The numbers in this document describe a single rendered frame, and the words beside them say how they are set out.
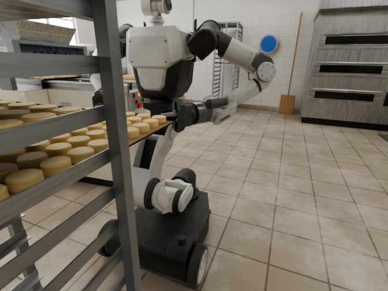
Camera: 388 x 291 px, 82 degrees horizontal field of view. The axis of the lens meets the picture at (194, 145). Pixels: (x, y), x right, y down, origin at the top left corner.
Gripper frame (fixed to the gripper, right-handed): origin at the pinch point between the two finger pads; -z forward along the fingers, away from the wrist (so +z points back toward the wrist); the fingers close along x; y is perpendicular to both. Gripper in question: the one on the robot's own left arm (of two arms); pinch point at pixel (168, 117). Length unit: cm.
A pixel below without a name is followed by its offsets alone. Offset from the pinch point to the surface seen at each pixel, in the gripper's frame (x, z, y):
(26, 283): -55, -52, -12
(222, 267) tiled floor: -86, 29, 8
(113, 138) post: 4.2, -29.8, 24.8
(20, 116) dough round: 9.6, -43.7, 20.3
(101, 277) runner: -27, -36, 27
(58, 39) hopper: 35, 0, -169
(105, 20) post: 25.3, -29.4, 25.9
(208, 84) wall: -31, 363, -367
